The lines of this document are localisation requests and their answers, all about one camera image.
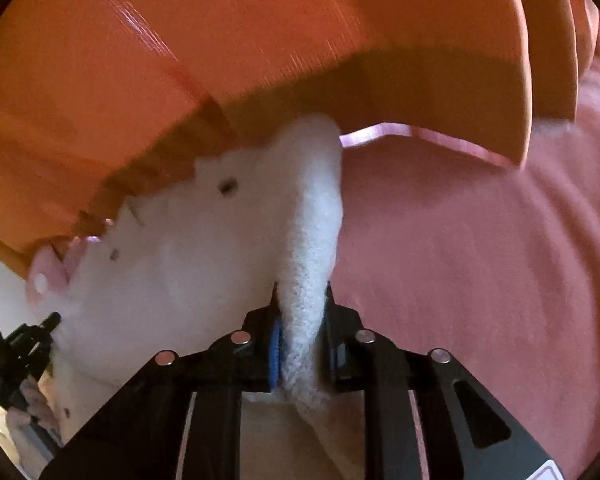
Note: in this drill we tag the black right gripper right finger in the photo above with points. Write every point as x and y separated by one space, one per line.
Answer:
425 415

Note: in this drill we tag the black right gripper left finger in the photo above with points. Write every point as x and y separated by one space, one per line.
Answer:
179 420

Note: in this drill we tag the white fluffy sweater black hearts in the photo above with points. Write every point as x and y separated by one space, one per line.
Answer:
182 267

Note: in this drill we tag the left hand on gripper handle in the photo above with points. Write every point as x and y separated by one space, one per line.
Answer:
36 409

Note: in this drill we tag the pink pillow with white dot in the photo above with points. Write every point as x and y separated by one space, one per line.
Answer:
51 273

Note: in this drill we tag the pink bed sheet white flowers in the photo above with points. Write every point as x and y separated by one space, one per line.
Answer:
437 248

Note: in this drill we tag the orange curtain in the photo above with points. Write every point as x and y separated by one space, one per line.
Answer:
105 99

